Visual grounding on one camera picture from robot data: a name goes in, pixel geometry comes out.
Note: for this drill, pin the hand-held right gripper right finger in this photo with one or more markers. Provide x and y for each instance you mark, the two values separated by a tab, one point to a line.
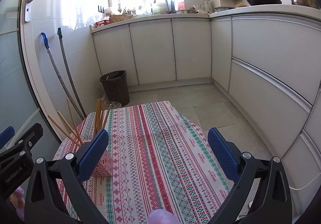
222	153

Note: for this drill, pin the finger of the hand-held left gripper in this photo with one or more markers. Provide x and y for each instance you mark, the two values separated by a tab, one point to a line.
7	136
32	136

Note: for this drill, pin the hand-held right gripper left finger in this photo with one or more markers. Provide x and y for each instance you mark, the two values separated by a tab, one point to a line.
94	153

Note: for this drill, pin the pink plastic lattice basket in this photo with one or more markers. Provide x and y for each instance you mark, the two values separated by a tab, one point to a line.
102	166

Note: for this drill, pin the bundle of wooden chopsticks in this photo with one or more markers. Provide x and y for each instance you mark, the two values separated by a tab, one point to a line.
98	118

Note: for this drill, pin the person's left hand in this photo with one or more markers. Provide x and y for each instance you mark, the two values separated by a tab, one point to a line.
18	201

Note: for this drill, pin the person's right hand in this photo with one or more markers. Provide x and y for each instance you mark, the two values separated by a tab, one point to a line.
163	217

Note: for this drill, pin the crumpled plastic bag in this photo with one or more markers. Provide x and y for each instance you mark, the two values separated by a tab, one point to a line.
114	103

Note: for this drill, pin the patterned striped tablecloth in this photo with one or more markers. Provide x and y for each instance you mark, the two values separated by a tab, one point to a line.
163	151

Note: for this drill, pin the frosted glass door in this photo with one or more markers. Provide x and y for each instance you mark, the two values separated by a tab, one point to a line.
12	76

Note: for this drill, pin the dark brown trash bin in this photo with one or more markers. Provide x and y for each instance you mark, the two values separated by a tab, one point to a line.
115	88

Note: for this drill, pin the white base cabinet with doors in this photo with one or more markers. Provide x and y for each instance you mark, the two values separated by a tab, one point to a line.
150	51

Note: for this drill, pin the white base cabinet with drawers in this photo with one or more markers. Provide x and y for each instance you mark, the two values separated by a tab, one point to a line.
263	43

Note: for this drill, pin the red plastic basket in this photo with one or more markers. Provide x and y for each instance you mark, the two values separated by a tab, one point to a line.
102	23

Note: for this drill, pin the wicker basket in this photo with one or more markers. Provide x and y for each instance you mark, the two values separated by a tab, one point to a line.
120	18

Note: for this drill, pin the steel bowl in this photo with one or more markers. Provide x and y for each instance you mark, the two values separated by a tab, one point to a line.
223	9

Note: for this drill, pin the steel basin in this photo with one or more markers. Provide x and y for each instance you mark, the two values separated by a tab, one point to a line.
185	11

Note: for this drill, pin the white electric kettle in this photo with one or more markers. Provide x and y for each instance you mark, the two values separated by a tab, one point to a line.
207	6

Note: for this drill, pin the yellow ceramic pot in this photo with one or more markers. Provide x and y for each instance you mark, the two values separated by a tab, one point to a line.
240	6

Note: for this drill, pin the blue bottle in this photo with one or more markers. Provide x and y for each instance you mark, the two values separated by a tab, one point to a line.
172	7

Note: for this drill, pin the red label bottle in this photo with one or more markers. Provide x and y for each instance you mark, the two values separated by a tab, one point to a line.
180	4

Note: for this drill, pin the pale green container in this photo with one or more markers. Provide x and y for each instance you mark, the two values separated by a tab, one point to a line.
158	9

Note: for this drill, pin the steel kitchen faucet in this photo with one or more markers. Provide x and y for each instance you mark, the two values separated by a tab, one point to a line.
164	1

